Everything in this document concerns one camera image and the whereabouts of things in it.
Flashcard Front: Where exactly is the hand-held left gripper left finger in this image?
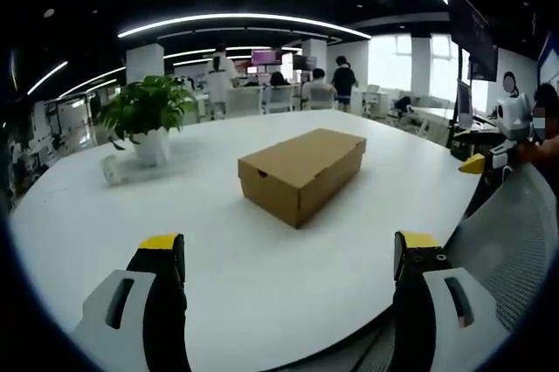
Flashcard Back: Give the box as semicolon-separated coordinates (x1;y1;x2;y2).
68;234;190;372

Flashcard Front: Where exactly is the dark desk monitor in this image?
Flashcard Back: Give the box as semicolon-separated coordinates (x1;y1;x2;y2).
455;79;475;128

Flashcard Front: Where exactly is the white office chair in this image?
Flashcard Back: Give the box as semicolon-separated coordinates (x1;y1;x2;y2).
263;85;294;114
307;86;336;111

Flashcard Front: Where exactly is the green potted plant white pot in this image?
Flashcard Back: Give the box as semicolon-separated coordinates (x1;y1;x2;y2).
98;74;198;168

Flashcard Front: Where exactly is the small white cup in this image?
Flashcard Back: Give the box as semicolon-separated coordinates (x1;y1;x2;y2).
100;154;132;188

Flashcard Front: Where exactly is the brown cardboard shoe box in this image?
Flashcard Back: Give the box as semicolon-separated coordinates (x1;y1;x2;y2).
237;127;368;230

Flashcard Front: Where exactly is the grey mesh office chair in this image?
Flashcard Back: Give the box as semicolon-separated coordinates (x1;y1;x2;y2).
349;161;552;372

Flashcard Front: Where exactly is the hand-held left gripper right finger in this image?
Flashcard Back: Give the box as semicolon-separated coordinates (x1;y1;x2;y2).
391;231;511;372

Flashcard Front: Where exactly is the purple computer monitor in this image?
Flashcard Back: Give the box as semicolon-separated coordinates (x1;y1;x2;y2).
250;48;283;68

